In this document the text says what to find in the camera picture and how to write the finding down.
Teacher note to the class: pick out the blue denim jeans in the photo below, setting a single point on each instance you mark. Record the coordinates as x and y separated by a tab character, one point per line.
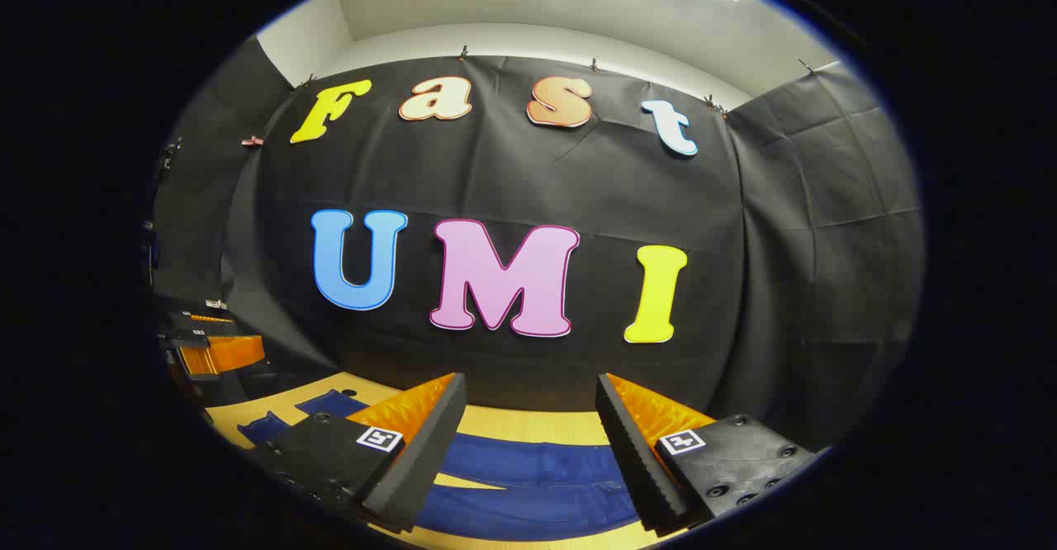
537	459

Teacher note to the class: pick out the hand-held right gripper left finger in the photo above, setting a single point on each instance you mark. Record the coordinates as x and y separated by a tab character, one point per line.
421	459

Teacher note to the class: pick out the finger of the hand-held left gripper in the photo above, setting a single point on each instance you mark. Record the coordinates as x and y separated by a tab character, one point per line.
227	353
186	323

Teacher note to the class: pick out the pink backdrop clip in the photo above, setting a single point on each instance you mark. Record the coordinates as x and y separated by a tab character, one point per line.
252	141

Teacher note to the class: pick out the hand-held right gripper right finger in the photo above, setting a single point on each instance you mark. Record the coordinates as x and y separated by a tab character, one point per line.
640	467

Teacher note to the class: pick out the black backdrop cloth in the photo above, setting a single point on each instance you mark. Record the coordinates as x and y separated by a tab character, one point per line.
537	178

